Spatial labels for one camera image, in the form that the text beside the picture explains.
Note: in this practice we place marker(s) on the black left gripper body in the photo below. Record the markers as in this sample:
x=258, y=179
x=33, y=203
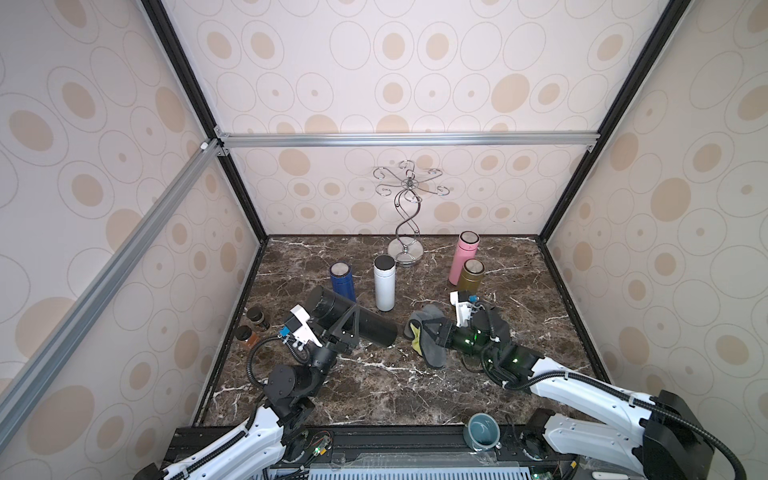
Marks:
x=321, y=360

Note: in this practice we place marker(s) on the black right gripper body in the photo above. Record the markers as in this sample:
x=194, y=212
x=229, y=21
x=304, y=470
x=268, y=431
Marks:
x=447, y=334

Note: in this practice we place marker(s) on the black thermos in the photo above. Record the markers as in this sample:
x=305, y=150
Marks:
x=326, y=308

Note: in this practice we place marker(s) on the grey yellow cleaning cloth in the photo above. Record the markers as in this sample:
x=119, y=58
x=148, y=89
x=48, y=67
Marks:
x=423, y=330

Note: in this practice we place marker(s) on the gold thermos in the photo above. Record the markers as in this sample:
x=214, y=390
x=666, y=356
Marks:
x=472, y=274

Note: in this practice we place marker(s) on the pink thermos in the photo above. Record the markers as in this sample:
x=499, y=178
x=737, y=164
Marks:
x=466, y=248

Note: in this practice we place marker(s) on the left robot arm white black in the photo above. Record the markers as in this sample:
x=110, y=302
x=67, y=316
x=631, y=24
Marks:
x=252, y=426

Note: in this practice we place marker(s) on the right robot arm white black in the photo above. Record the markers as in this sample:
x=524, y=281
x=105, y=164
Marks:
x=657, y=436

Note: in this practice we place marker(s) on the blue thermos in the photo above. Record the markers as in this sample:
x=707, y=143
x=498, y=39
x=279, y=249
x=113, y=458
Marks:
x=342, y=280

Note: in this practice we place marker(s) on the white thermos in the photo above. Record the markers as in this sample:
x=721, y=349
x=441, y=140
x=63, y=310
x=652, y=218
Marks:
x=384, y=280

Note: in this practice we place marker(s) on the orange spice jar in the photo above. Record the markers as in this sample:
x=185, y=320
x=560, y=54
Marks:
x=247, y=337

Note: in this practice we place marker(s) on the dark lid spice jar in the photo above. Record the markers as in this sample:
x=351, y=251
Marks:
x=257, y=318

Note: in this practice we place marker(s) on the teal ceramic mug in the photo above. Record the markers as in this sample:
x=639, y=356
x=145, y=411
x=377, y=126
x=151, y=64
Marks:
x=481, y=432

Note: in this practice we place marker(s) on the silver metal cup stand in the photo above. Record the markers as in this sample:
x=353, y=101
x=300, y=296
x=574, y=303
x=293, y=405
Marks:
x=406, y=185

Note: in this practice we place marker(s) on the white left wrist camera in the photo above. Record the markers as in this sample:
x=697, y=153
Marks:
x=296, y=330

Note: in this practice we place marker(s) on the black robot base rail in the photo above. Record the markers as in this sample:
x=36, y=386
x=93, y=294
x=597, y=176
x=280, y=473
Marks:
x=366, y=452

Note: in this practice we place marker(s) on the horizontal aluminium frame bar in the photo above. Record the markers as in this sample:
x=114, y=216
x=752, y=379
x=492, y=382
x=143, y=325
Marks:
x=425, y=139

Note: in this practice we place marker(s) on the left aluminium frame bar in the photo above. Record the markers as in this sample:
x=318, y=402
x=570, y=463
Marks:
x=39, y=372

